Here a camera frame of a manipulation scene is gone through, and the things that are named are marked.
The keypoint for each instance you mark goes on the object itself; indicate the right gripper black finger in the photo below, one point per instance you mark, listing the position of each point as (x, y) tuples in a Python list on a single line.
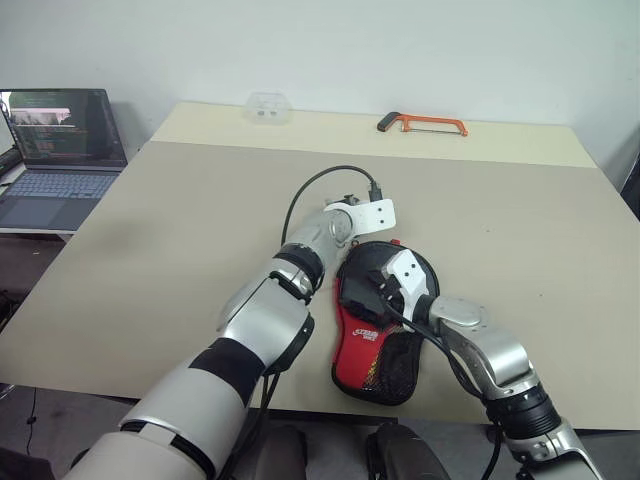
[(364, 290), (365, 310)]

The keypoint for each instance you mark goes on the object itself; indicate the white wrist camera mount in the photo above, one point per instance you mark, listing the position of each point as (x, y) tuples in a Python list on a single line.
[(375, 215), (410, 272)]

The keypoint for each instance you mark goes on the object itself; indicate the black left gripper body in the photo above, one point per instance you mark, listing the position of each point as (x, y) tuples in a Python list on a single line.
[(351, 200)]

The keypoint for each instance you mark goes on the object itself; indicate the black and red paddle case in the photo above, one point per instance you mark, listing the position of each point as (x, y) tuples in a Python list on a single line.
[(360, 360)]

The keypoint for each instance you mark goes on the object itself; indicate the beige table mat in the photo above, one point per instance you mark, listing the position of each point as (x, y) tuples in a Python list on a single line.
[(150, 250)]

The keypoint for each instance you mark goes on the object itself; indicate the dark rounded shape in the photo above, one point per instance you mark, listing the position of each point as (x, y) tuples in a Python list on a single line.
[(400, 450)]

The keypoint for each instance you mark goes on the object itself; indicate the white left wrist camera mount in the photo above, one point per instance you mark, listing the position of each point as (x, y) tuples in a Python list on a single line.
[(375, 215)]

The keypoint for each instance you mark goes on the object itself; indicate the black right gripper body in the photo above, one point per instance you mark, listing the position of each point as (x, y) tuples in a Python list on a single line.
[(386, 287)]

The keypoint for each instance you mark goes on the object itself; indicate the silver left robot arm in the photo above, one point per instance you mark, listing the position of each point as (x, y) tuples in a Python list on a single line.
[(260, 310)]

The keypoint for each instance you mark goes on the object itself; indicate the dark grey open laptop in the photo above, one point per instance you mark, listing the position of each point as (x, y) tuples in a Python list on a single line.
[(60, 190)]

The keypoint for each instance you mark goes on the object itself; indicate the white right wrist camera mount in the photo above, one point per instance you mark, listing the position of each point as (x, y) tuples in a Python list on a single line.
[(410, 272)]

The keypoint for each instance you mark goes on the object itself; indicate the clear plastic holder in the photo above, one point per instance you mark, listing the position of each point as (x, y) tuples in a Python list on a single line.
[(267, 107)]

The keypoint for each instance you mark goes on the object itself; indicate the black device beside laptop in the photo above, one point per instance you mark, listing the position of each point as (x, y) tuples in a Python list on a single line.
[(7, 160)]

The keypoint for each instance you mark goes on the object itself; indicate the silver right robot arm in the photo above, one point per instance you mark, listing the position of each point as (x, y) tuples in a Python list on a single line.
[(495, 350)]

